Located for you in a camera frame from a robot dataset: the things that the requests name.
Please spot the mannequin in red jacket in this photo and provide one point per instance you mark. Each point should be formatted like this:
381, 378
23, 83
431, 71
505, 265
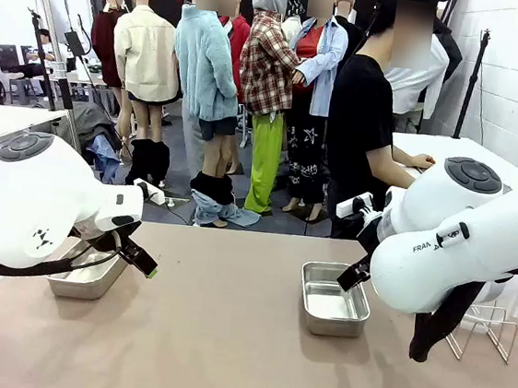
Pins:
238, 34

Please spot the person's right forearm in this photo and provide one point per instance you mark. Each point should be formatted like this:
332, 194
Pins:
387, 168

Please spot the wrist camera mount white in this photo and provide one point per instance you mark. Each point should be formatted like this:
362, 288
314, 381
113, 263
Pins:
348, 207
152, 194

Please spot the person's left forearm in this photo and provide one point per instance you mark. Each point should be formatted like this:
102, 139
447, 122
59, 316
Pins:
404, 156

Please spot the mannequin in maroon sweater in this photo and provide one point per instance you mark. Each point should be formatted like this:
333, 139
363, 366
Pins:
104, 38

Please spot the clear plastic snap lid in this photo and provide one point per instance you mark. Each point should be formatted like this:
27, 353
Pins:
514, 295

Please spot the stand with black device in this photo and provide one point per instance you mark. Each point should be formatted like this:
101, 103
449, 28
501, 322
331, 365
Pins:
73, 43

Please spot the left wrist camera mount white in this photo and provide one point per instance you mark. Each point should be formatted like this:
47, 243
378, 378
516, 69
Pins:
152, 194

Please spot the mannequin in cream jacket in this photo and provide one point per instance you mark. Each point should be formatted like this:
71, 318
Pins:
144, 52

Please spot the black tripod legs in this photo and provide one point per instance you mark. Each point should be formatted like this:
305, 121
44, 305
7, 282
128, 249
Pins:
450, 5

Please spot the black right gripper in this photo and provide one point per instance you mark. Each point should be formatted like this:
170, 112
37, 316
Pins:
368, 235

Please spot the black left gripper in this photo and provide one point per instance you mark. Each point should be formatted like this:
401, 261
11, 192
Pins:
130, 238

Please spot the mannequin in light blue fleece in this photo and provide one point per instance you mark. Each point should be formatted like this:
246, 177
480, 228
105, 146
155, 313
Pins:
203, 67

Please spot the person in black t-shirt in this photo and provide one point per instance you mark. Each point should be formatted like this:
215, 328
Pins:
359, 121

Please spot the mannequin in plaid hooded shirt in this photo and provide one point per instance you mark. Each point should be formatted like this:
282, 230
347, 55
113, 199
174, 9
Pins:
265, 65

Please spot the seated person in white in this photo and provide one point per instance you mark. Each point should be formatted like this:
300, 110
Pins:
45, 48

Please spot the rectangular stainless steel container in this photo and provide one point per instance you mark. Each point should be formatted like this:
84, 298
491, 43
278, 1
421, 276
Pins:
335, 304
87, 285

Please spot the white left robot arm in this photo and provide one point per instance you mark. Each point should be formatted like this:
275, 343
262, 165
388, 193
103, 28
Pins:
32, 189

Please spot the tall black light stand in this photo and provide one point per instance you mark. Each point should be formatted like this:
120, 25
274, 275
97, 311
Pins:
472, 86

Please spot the pile of grey blue clothes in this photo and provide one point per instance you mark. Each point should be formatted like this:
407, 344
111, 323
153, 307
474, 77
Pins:
94, 126

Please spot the slanted silver metal pole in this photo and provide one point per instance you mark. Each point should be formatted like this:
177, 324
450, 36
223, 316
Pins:
73, 133

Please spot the mannequin in black coat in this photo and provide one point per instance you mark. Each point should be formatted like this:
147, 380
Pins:
450, 47

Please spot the mannequin in blue open shirt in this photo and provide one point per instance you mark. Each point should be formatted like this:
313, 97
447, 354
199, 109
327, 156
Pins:
323, 66

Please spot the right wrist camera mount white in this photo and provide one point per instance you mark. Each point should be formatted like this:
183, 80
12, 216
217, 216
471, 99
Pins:
348, 207

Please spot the mannequin in black jacket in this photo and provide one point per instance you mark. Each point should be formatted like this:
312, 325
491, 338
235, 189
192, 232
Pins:
350, 32

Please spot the mannequin in patterned black hood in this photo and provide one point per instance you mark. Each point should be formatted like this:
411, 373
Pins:
295, 3

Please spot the mannequin in white shirt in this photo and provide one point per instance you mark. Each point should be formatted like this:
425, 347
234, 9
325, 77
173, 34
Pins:
413, 90

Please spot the person's left hand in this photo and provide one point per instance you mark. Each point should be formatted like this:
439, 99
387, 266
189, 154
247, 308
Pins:
423, 161

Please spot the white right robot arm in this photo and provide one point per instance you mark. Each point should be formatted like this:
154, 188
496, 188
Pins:
466, 253

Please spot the flat mannequin base plate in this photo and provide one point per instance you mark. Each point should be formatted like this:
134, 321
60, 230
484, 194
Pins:
177, 201

